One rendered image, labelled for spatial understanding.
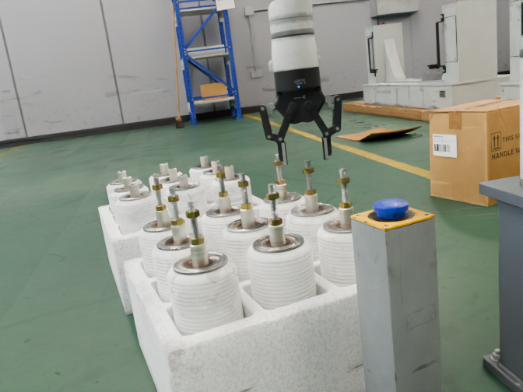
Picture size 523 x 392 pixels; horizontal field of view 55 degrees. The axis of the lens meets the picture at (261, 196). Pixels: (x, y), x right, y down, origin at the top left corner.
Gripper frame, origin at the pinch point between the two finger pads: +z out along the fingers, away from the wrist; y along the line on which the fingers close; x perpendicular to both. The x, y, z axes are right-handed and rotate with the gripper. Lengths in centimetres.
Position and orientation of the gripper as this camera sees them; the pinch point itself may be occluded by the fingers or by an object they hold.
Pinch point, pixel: (305, 154)
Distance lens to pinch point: 86.7
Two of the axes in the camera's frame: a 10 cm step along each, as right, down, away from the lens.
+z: 1.2, 9.6, 2.3
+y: 9.9, -1.1, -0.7
